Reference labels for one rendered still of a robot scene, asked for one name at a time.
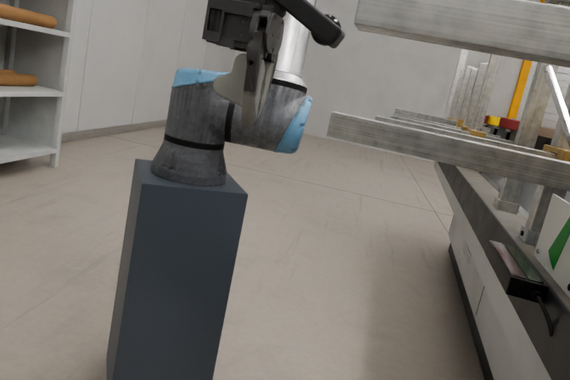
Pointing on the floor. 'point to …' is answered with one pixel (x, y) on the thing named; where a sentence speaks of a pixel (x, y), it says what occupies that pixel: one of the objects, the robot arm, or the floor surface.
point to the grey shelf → (36, 51)
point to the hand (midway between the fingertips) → (253, 120)
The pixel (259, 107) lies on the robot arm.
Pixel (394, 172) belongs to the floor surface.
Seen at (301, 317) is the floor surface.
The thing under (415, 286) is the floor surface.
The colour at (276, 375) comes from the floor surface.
